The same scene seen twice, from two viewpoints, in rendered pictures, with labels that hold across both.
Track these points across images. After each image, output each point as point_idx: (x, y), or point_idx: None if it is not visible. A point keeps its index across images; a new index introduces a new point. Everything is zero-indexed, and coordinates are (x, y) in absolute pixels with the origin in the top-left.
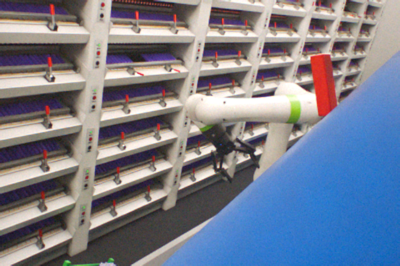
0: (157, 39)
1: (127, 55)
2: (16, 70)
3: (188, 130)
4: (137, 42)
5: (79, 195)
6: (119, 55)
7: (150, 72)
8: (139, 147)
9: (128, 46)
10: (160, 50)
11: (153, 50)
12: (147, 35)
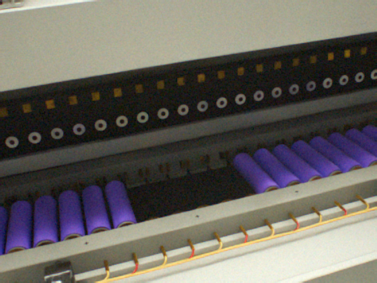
0: (235, 24)
1: (147, 181)
2: None
3: None
4: (28, 79)
5: None
6: (66, 195)
7: (262, 267)
8: None
9: (155, 136)
10: (363, 114)
11: (320, 122)
12: (98, 9)
